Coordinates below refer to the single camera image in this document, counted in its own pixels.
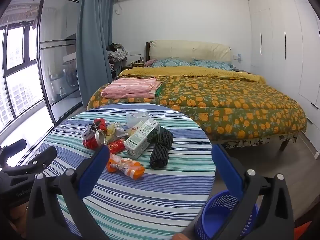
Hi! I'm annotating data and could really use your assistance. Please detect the red snack wrapper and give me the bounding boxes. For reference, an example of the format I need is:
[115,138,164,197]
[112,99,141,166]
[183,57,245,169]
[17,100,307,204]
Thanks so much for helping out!
[108,139,127,154]

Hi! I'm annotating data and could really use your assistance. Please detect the orange plastic wrapper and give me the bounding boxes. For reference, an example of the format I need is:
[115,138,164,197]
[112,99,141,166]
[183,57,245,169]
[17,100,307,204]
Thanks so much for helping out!
[106,154,146,180]

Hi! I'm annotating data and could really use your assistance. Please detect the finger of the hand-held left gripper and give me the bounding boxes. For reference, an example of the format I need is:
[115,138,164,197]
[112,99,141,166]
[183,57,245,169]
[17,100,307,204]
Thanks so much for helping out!
[0,139,27,159]
[0,146,58,178]

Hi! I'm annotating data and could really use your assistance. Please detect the green and white carton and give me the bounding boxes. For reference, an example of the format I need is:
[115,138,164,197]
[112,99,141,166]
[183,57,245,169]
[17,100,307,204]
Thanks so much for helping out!
[124,119,161,159]

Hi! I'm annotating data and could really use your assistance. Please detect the crushed red can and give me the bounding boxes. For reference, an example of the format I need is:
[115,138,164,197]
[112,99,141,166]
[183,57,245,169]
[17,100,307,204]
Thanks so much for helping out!
[82,127,108,151]

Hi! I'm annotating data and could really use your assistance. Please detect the orange floral quilt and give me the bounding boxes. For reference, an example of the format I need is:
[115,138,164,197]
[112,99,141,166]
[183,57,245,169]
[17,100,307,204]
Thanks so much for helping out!
[87,76,307,142]

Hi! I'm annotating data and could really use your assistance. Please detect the black foam fruit net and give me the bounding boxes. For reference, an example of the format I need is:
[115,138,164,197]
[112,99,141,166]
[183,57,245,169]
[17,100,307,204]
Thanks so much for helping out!
[149,144,169,169]
[155,127,174,147]

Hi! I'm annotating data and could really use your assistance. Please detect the crumpled red wrapper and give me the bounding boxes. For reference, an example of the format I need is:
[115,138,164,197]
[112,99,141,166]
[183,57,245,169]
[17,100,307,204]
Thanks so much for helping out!
[94,118,107,130]

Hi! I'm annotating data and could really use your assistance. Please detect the black-framed window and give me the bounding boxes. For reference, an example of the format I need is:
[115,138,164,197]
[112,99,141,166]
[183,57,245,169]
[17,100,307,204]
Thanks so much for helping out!
[0,22,50,133]

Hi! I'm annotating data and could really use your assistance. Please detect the glass sliding door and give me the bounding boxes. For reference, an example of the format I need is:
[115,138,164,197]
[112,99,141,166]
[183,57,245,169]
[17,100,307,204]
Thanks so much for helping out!
[37,0,84,125]

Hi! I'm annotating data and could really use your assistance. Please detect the patterned bed skirt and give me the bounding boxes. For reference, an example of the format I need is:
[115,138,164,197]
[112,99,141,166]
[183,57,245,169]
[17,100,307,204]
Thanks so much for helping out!
[220,134,298,149]

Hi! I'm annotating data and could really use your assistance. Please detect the cream padded headboard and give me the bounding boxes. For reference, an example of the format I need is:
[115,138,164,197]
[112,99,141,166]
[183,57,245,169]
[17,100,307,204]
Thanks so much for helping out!
[146,40,232,64]

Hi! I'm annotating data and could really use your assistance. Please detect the yellow crumpled wrapper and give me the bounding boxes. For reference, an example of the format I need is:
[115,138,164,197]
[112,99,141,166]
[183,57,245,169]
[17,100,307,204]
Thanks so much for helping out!
[107,122,131,143]

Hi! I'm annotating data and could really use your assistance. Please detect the teal patterned pillow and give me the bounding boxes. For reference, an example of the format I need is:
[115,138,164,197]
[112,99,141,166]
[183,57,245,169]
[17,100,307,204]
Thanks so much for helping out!
[151,58,192,68]
[192,58,234,72]

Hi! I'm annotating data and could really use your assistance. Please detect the striped tablecloth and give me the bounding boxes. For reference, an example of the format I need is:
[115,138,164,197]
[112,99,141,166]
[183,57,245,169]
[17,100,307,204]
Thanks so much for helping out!
[24,103,217,240]

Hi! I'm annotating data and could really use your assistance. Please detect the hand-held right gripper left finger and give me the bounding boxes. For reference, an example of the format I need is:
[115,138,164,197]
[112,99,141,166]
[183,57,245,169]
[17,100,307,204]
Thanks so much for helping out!
[26,144,112,240]

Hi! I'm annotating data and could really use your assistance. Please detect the clear plastic box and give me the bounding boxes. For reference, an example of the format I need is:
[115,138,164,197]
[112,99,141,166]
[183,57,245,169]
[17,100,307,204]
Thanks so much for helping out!
[126,112,150,129]

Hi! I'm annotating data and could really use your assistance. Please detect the blue plastic basket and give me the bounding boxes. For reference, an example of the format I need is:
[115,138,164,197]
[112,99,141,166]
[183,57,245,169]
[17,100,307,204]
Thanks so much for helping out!
[194,190,259,240]

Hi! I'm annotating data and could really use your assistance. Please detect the folded pink sheets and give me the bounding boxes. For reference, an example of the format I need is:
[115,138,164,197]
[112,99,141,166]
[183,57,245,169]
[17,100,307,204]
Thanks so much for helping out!
[101,77,163,99]

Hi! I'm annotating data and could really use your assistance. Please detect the white wardrobe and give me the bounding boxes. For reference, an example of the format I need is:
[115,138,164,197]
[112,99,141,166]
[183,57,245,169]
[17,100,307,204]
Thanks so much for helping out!
[247,0,320,155]

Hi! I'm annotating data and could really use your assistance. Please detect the dark wooden nightstand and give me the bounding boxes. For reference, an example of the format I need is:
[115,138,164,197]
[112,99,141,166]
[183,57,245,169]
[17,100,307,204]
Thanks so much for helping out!
[125,61,145,71]

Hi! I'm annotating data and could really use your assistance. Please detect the pile of clothes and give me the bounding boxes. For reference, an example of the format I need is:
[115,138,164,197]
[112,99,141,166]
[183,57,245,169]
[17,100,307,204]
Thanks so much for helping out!
[107,43,129,74]

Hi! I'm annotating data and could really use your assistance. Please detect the washing machine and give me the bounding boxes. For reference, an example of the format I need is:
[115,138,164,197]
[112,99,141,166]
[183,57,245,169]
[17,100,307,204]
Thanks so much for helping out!
[62,61,79,89]

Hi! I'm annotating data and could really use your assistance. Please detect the wooden bed leg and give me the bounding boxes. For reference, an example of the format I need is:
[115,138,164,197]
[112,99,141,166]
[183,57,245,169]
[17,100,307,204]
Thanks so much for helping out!
[279,135,299,152]

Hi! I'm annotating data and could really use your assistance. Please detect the grey-blue curtain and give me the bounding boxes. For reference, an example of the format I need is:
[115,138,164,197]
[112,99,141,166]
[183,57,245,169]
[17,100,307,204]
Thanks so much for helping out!
[76,0,114,107]

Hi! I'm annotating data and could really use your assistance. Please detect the orange plastic object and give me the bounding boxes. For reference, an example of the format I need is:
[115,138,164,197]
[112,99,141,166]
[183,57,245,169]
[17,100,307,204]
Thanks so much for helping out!
[294,221,313,240]

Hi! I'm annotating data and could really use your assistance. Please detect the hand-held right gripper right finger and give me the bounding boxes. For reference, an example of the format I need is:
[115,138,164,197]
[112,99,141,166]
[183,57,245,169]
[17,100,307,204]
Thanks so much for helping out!
[211,144,295,240]

